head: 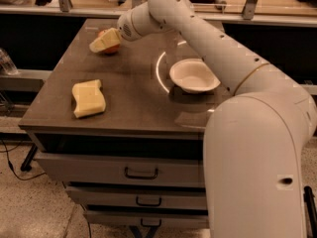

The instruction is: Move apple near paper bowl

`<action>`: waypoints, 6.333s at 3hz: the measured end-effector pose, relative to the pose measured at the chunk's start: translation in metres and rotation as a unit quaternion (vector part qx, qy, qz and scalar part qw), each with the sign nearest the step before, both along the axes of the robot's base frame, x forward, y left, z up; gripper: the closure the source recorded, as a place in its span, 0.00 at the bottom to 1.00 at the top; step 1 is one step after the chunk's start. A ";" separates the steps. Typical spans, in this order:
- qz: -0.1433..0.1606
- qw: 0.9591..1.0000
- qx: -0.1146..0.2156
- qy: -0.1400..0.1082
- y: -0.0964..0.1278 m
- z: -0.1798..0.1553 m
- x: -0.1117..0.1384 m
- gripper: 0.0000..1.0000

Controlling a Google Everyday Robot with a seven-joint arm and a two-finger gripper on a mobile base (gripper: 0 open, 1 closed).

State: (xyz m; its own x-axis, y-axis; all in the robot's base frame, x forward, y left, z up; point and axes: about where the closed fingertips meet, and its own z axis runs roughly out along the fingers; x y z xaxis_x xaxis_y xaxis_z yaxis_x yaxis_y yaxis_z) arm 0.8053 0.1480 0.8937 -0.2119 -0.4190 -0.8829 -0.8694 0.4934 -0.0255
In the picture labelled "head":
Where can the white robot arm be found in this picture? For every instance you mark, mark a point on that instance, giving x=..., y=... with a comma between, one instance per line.
x=252, y=141

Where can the white paper bowl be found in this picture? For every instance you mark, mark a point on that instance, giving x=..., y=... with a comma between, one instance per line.
x=193, y=76

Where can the middle grey drawer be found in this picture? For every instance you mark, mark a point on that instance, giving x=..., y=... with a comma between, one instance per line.
x=131, y=197

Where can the red apple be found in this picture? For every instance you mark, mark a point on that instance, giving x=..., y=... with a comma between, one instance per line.
x=110, y=41

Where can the bottom grey drawer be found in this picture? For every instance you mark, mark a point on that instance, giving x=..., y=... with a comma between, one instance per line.
x=146, y=219

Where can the grey drawer cabinet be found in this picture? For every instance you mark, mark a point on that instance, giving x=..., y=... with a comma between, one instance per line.
x=146, y=115

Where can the yellow sponge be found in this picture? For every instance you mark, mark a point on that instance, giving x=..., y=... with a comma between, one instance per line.
x=89, y=99

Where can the clear plastic object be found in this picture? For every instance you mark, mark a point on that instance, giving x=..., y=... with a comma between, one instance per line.
x=7, y=64

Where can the black post right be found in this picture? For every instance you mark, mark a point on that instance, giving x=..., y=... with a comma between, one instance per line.
x=311, y=207

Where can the black stand leg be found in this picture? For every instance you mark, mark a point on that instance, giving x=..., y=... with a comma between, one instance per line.
x=26, y=164

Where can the grey drawer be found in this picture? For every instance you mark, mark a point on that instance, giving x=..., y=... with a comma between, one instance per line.
x=131, y=197
x=146, y=219
x=122, y=170

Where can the top grey drawer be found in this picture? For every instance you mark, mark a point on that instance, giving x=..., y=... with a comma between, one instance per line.
x=122, y=170

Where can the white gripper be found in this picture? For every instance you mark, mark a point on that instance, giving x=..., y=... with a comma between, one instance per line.
x=126, y=26

